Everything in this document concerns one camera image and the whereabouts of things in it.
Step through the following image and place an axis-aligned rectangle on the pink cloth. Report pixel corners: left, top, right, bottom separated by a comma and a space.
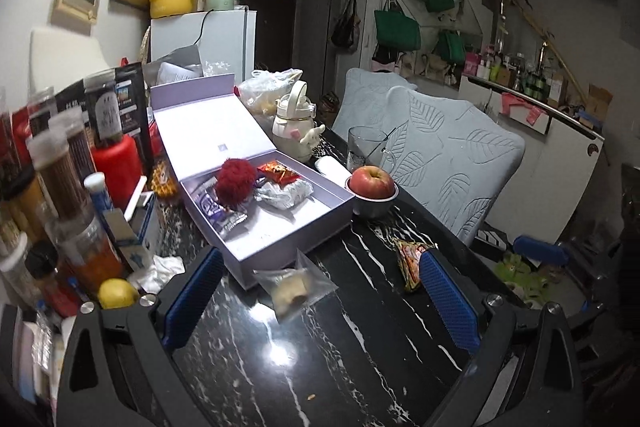
500, 92, 551, 136

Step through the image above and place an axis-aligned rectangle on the red apple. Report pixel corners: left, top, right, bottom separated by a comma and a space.
348, 165, 396, 200

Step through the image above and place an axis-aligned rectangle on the metal straw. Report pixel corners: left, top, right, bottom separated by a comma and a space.
367, 124, 401, 160

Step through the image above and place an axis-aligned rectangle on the cream cartoon water bottle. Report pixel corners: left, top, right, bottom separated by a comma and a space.
271, 80, 326, 163

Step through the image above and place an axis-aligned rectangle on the clear pastry packet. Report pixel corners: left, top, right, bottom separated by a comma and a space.
252, 249, 341, 323

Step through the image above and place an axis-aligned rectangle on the orange triangular snack packet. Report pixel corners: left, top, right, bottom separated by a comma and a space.
392, 237, 436, 293

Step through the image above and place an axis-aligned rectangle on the dark labelled jar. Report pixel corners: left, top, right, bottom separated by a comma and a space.
82, 69, 126, 148

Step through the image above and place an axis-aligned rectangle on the white board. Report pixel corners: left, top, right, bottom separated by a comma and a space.
30, 27, 126, 93

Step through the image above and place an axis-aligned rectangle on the orange waffle snack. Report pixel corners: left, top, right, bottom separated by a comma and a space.
150, 157, 181, 203

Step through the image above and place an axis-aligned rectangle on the clear crumpled plastic bag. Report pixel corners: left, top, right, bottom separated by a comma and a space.
202, 59, 234, 78

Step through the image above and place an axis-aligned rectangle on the purple snack packet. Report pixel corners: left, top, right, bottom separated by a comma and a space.
195, 184, 250, 238

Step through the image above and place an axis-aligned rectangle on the plastic bag of food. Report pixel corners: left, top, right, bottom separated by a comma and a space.
236, 68, 304, 117

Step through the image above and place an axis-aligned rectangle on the row of cosmetic bottles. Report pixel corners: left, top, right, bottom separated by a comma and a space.
462, 49, 566, 103

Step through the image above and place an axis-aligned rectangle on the clear spice jar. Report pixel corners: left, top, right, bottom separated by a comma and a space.
27, 86, 57, 134
50, 107, 99, 178
0, 172, 46, 244
27, 127, 96, 228

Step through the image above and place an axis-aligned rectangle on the white mini fridge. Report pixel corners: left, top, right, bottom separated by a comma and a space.
150, 10, 259, 78

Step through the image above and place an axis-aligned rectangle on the blue and white carton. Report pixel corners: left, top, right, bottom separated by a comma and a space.
100, 192, 161, 273

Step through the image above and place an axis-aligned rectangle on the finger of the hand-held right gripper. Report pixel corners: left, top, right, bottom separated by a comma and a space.
512, 234, 572, 269

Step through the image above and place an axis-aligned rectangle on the black lid bottle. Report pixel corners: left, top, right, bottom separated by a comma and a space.
25, 242, 81, 316

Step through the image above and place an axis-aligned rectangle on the clear glass cup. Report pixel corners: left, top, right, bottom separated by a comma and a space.
347, 125, 396, 173

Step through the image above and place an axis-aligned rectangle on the leaf pattern cushioned chair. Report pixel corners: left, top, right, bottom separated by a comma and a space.
332, 68, 419, 143
385, 86, 526, 248

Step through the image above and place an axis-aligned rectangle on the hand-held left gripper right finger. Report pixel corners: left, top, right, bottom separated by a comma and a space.
419, 249, 587, 427

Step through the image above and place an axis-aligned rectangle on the black hanging bag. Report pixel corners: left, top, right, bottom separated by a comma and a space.
330, 0, 361, 53

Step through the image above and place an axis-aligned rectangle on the yellow lemon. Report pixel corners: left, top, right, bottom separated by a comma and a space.
97, 278, 141, 311

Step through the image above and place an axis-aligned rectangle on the white pastry packet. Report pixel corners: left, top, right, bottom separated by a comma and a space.
254, 179, 315, 210

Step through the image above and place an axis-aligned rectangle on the black power cable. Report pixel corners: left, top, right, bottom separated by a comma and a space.
192, 10, 211, 48

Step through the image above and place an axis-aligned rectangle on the crumpled white tissue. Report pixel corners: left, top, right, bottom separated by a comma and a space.
127, 254, 186, 293

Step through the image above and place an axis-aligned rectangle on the red fuzzy ball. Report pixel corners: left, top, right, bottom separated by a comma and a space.
215, 158, 259, 210

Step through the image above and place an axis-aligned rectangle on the white counter cabinet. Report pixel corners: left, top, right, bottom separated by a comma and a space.
460, 74, 604, 248

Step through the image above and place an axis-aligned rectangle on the red bottle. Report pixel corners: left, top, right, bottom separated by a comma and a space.
92, 134, 146, 203

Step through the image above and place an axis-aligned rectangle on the blue and white tube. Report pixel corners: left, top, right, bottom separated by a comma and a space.
84, 172, 116, 213

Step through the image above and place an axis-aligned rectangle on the red snack packet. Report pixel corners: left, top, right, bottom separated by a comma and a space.
256, 161, 303, 186

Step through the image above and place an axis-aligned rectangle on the black snack bag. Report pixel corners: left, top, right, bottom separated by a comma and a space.
52, 62, 156, 168

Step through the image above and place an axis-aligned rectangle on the long bamboo stick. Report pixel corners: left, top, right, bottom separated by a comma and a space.
490, 0, 589, 98

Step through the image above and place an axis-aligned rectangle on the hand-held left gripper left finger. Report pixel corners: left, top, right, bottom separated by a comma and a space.
57, 247, 226, 427

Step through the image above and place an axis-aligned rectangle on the white flat stick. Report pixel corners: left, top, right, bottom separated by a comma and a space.
122, 177, 149, 223

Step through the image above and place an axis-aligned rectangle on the green plush toy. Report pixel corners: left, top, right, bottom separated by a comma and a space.
495, 252, 551, 303

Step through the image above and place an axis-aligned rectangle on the small metal bowl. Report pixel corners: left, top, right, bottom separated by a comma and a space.
345, 179, 400, 219

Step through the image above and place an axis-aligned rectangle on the open cardboard box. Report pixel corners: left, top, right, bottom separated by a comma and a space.
580, 84, 614, 128

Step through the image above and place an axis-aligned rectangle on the lavender gift box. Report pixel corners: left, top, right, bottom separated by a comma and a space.
150, 73, 356, 291

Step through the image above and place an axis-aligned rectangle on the grey mailer bag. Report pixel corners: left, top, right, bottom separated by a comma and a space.
145, 44, 204, 86

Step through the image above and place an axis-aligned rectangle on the orange liquid bottle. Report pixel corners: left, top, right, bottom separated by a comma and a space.
50, 212, 124, 296

